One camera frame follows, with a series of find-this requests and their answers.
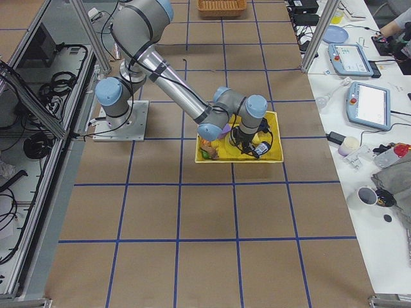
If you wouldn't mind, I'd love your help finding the aluminium frame post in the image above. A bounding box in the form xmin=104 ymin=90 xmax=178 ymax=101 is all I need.
xmin=301 ymin=0 xmax=340 ymax=73

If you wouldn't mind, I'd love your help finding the upper teach pendant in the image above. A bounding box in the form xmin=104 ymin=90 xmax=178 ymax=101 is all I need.
xmin=328 ymin=44 xmax=374 ymax=77

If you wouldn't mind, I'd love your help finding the white purple cup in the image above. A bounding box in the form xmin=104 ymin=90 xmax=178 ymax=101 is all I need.
xmin=338 ymin=136 xmax=360 ymax=157

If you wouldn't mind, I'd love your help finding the brown wicker basket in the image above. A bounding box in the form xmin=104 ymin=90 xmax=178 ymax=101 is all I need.
xmin=197 ymin=0 xmax=247 ymax=17

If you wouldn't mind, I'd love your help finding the light bulb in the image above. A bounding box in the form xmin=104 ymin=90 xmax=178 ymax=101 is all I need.
xmin=315 ymin=94 xmax=331 ymax=110

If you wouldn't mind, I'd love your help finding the lower teach pendant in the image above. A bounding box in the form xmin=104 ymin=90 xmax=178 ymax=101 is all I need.
xmin=346 ymin=81 xmax=391 ymax=131

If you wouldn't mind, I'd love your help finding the black power adapter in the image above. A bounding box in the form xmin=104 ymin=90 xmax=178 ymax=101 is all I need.
xmin=326 ymin=132 xmax=346 ymax=145

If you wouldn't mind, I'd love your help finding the green leaf toy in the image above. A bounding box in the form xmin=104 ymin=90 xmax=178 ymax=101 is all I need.
xmin=201 ymin=151 xmax=210 ymax=160

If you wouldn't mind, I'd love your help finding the yellow bottle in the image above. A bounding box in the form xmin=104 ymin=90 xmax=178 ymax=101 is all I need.
xmin=330 ymin=6 xmax=344 ymax=25

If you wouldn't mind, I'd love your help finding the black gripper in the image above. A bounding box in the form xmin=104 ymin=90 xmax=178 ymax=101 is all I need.
xmin=231 ymin=126 xmax=256 ymax=153

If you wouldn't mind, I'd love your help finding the brown root toy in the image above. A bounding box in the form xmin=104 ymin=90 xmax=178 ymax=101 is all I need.
xmin=200 ymin=145 xmax=219 ymax=160

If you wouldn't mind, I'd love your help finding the black round lid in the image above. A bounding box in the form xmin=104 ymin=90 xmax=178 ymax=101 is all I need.
xmin=383 ymin=214 xmax=392 ymax=223

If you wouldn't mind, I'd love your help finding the yellow clear tape roll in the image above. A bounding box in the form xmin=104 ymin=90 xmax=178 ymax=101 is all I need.
xmin=225 ymin=135 xmax=240 ymax=152

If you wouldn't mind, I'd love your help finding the teach pendant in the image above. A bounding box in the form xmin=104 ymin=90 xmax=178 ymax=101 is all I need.
xmin=346 ymin=81 xmax=391 ymax=131
xmin=328 ymin=44 xmax=374 ymax=77

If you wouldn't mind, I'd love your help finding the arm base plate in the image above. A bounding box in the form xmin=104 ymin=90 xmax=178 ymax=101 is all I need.
xmin=92 ymin=99 xmax=150 ymax=142

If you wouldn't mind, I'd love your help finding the purple foam cube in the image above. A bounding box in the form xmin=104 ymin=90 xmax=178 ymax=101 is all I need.
xmin=222 ymin=124 xmax=231 ymax=134

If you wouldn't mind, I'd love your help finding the yellow woven tray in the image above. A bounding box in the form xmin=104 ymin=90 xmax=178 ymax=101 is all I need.
xmin=195 ymin=111 xmax=284 ymax=164

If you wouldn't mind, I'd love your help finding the black bowl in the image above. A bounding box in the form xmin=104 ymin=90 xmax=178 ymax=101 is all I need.
xmin=375 ymin=189 xmax=397 ymax=207

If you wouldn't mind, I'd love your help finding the aluminium frame cabinet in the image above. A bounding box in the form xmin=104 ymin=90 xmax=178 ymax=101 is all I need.
xmin=1 ymin=1 xmax=109 ymax=307

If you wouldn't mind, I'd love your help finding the grey cloth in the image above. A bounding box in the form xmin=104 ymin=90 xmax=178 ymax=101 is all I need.
xmin=371 ymin=157 xmax=410 ymax=229

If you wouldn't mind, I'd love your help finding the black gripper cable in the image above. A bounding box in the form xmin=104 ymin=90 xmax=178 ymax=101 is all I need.
xmin=231 ymin=117 xmax=274 ymax=160

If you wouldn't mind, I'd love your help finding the white mug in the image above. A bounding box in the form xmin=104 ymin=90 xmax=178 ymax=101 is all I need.
xmin=347 ymin=186 xmax=378 ymax=210

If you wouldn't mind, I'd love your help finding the black silver can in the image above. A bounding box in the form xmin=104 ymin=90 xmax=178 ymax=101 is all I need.
xmin=252 ymin=141 xmax=272 ymax=158

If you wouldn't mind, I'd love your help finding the blue plate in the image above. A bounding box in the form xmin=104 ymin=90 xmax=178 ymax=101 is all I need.
xmin=322 ymin=25 xmax=349 ymax=44

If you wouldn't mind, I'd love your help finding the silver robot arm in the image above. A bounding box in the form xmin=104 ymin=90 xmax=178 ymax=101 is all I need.
xmin=96 ymin=1 xmax=272 ymax=158

